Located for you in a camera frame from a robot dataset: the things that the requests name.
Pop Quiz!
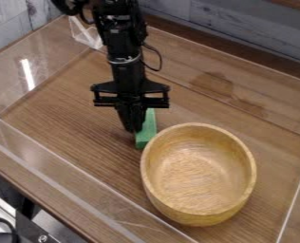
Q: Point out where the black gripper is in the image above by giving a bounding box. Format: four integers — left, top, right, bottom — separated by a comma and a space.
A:
90, 56, 170, 132

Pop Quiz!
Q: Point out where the green wooden block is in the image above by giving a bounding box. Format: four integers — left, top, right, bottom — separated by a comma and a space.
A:
136, 108, 158, 149

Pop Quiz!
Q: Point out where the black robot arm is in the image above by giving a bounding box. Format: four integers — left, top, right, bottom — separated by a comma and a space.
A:
51, 0, 170, 133

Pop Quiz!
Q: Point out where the brown wooden bowl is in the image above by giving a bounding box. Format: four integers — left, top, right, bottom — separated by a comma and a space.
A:
140, 122, 259, 227

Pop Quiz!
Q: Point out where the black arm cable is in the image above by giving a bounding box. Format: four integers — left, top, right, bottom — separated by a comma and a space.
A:
140, 42, 164, 72

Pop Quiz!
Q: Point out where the clear acrylic corner bracket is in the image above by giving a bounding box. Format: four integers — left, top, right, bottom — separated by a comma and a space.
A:
69, 16, 104, 50

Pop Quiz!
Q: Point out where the clear acrylic front wall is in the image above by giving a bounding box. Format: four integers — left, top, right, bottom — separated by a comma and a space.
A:
0, 120, 198, 243

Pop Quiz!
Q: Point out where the black metal table frame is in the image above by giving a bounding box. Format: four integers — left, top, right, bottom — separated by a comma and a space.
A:
0, 177, 88, 243

